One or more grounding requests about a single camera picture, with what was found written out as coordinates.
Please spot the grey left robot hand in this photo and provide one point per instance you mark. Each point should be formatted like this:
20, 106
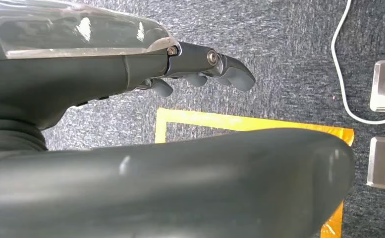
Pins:
80, 75

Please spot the ribbed grey left arm sleeve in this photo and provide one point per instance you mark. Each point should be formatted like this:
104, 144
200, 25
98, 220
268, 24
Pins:
11, 136

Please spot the yellow floor tape outline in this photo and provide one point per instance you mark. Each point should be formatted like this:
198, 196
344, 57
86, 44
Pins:
212, 119

